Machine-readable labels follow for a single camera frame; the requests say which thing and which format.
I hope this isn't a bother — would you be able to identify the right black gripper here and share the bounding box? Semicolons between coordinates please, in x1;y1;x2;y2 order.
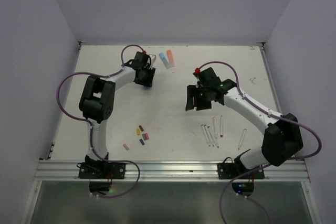
185;83;211;110

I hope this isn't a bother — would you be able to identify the grey pen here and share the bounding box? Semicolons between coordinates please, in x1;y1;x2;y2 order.
204;125;215;146

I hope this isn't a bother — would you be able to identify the pink pen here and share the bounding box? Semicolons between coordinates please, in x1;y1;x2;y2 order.
201;124;211;147

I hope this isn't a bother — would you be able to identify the yellow capped pen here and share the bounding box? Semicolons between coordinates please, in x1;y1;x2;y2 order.
213;116;218;139

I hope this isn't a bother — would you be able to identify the blue pen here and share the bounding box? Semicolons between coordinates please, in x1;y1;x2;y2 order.
207;126;219;148

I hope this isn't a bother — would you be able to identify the brown capped pen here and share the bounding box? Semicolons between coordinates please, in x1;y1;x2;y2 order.
219;115;224;137

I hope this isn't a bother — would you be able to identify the peach capped pen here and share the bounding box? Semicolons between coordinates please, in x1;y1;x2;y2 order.
237;129;247;150

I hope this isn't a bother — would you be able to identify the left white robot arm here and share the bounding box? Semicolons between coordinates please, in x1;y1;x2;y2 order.
79;52;156;179

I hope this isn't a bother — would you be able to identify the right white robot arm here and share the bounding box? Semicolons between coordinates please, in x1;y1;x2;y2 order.
185;68;303;178

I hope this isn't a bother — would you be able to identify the light blue highlighter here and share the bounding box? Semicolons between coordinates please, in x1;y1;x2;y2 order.
159;52;171;69

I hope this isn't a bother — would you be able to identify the orange highlighter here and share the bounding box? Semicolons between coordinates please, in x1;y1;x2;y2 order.
166;50;175;67

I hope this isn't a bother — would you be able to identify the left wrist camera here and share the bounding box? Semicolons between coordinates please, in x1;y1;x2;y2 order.
148;54;157;65

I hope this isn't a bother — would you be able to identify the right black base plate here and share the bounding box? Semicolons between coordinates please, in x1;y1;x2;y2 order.
217;162;265;179

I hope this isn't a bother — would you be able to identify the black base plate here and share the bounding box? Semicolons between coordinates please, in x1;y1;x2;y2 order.
217;162;265;179
77;162;126;179

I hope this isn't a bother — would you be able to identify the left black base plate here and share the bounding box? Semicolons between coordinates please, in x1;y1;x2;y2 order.
77;162;126;179

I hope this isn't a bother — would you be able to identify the aluminium mounting rail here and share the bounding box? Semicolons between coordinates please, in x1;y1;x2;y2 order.
34;160;310;182

